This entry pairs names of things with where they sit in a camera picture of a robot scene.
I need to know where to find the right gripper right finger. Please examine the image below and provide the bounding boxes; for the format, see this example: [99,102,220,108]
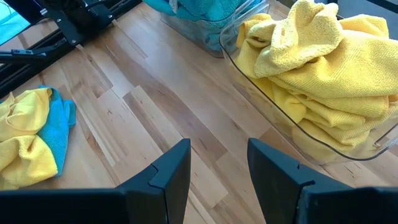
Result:
[247,138,398,224]

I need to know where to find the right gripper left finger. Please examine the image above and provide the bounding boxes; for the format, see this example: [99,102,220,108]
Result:
[0,138,192,224]

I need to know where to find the teal microfiber towel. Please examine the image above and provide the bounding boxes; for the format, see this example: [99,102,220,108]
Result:
[37,85,77,177]
[174,0,264,54]

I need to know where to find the light blue microfiber towel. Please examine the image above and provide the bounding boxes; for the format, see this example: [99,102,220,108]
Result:
[142,0,180,17]

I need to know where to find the clear plastic basket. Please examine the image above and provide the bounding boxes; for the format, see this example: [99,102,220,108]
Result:
[219,0,398,166]
[160,0,271,58]

